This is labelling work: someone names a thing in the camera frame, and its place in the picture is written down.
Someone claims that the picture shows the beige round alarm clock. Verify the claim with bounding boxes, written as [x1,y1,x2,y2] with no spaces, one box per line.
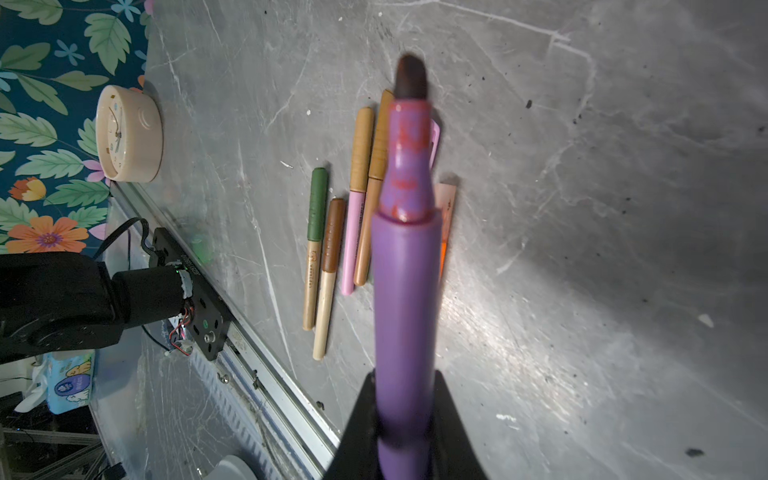
[94,85,163,183]

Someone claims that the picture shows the tan cap brown pen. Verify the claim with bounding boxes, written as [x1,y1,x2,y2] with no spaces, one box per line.
[354,89,394,287]

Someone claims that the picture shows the purple marker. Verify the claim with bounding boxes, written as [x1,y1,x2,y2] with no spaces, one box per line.
[372,53,441,479]

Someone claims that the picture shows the pink cap green pen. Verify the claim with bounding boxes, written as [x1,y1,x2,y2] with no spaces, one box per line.
[429,119,441,168]

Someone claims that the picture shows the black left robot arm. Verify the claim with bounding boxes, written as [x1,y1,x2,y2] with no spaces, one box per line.
[1,252,193,364]

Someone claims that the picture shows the pale green rounded object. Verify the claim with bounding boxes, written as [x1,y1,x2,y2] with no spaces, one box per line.
[203,455,258,480]

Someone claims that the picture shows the brown cap beige pen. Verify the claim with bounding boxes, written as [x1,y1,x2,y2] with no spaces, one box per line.
[313,198,346,361]

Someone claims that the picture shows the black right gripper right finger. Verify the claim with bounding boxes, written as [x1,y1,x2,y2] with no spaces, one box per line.
[429,370,487,480]

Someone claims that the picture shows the tan cap pink pen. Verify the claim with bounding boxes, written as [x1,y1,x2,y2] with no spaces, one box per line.
[341,107,374,295]

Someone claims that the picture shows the tissue pack blue print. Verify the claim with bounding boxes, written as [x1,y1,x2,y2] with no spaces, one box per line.
[44,349,95,415]

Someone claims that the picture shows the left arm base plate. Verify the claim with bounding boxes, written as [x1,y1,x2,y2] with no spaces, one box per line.
[150,228,234,362]

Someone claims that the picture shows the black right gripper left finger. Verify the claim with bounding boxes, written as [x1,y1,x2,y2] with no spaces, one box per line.
[323,371,380,480]

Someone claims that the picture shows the orange marker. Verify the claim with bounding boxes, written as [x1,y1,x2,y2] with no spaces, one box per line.
[434,183,457,276]

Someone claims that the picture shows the green cap beige pen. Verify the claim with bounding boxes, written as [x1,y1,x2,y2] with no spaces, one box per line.
[302,167,328,331]

